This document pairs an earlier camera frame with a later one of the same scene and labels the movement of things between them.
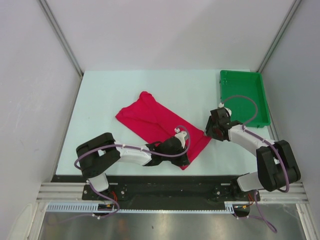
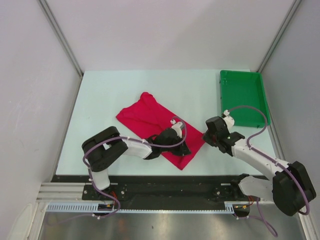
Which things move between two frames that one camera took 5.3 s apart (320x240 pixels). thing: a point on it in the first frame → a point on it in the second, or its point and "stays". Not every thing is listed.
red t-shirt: (152, 120) stays
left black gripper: (183, 160) → (181, 150)
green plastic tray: (243, 93) stays
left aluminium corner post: (49, 12) stays
